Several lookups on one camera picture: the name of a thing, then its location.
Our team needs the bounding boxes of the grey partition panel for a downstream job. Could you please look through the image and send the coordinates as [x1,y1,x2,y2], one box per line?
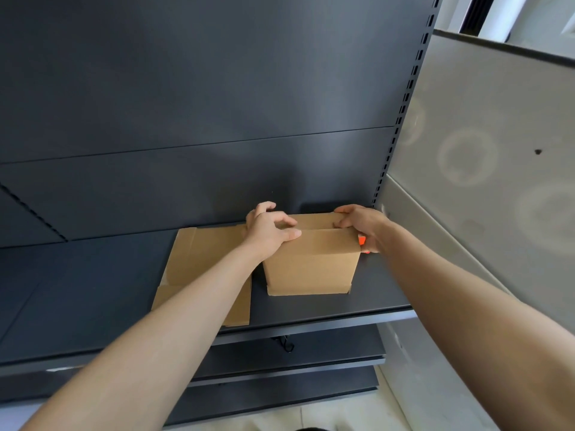
[373,29,575,431]

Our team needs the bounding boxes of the person's right hand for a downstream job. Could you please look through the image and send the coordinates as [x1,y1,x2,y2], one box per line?
[333,204,388,255]

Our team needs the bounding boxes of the perforated dark shelf upright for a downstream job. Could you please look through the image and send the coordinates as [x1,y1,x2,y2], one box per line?
[371,0,445,209]

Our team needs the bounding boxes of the person's left hand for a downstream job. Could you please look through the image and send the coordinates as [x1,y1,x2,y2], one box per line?
[243,201,302,265]

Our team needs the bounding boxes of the brown cardboard box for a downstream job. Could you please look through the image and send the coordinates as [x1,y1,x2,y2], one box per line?
[262,213,362,297]

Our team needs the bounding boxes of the person's left forearm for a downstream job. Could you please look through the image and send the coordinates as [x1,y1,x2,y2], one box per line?
[20,240,263,431]

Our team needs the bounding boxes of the person's right forearm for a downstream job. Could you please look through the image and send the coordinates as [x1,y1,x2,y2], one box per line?
[376,220,575,431]

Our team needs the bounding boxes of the dark metal shelf board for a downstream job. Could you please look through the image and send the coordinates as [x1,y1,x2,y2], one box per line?
[0,229,418,377]
[0,323,388,404]
[162,365,380,427]

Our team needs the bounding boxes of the flat brown cardboard sheet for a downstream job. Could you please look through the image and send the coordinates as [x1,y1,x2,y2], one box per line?
[151,224,252,327]

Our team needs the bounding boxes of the dark shelving back panel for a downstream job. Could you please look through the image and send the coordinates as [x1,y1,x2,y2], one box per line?
[0,0,438,254]

